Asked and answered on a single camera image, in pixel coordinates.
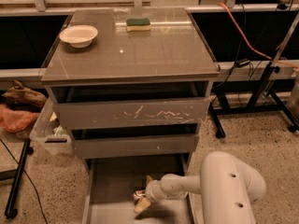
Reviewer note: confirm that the grey top drawer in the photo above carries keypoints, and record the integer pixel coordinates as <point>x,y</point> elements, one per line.
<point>136,113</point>

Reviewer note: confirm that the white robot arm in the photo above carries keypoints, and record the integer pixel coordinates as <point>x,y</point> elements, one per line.
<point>228,188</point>

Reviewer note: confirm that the orange cloth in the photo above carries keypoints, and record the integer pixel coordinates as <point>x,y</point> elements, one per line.
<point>14,121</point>

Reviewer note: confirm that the green yellow sponge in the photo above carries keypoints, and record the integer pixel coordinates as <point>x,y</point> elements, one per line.
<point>134,24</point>

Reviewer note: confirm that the black table frame right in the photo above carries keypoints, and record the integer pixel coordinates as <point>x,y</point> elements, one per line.
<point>264,86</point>

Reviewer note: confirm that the brown bag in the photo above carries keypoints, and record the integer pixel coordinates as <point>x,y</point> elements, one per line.
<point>20,96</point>

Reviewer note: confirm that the grey middle drawer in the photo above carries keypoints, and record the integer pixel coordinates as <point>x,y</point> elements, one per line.
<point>135,146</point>

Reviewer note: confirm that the black stand leg left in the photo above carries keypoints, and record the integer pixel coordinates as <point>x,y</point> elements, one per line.
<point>11,211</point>

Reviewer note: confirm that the white bowl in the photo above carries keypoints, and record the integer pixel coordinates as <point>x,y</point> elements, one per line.
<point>79,36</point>

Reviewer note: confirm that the grey open bottom drawer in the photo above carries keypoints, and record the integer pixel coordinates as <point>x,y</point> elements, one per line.
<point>113,182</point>

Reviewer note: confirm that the grey drawer cabinet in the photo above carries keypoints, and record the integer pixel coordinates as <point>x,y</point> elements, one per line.
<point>169,61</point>

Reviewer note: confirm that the black power adapter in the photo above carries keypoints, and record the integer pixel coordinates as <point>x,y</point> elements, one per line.
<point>242,63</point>

